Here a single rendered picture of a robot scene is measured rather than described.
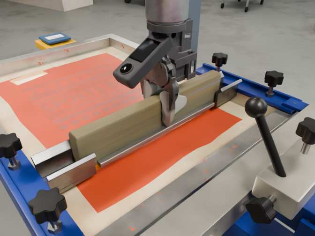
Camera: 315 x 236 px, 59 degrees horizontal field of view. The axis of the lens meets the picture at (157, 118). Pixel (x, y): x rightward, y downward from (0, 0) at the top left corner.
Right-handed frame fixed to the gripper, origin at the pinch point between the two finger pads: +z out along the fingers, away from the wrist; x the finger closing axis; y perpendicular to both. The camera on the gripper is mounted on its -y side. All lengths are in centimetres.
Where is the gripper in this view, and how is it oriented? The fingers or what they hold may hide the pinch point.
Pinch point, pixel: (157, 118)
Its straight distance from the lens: 59.5
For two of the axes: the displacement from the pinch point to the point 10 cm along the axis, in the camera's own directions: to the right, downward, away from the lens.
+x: -6.7, -4.2, 6.2
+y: 7.5, -3.7, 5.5
